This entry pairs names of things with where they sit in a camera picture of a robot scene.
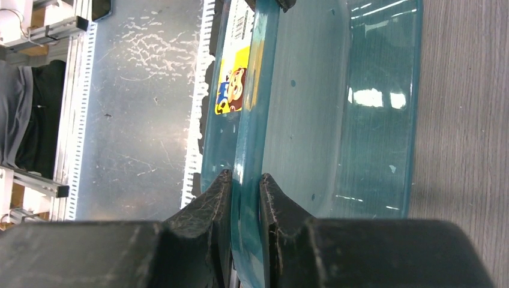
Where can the dark cloth bundle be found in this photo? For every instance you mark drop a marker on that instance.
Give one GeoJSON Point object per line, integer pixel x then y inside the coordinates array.
{"type": "Point", "coordinates": [31, 103]}

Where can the aluminium frame profiles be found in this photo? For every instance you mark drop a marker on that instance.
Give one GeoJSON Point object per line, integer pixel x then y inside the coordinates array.
{"type": "Point", "coordinates": [25, 25]}

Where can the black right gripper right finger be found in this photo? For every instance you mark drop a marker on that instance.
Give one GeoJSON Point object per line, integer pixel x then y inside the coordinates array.
{"type": "Point", "coordinates": [301, 250]}

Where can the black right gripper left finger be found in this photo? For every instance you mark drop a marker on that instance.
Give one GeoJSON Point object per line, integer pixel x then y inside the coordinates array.
{"type": "Point", "coordinates": [189, 249]}

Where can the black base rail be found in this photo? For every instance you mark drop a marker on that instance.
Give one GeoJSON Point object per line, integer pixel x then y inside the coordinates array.
{"type": "Point", "coordinates": [223, 51]}

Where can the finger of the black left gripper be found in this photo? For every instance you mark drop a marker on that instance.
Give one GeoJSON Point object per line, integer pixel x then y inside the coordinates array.
{"type": "Point", "coordinates": [285, 5]}

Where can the teal transparent plastic tub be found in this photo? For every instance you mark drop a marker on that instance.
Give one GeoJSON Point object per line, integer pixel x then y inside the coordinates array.
{"type": "Point", "coordinates": [328, 109]}

